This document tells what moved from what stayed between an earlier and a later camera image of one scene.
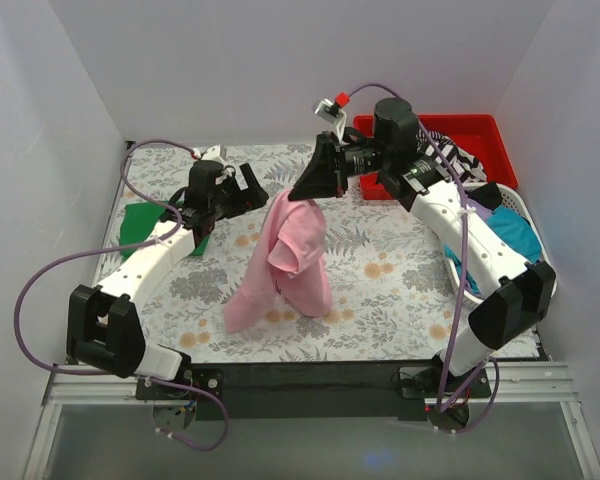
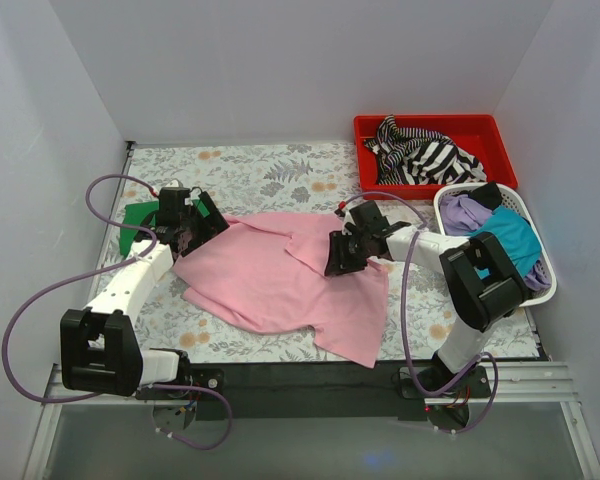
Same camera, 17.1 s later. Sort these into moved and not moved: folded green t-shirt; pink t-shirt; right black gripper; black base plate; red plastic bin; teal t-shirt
Moved: right black gripper; pink t-shirt
Not moved: folded green t-shirt; red plastic bin; black base plate; teal t-shirt
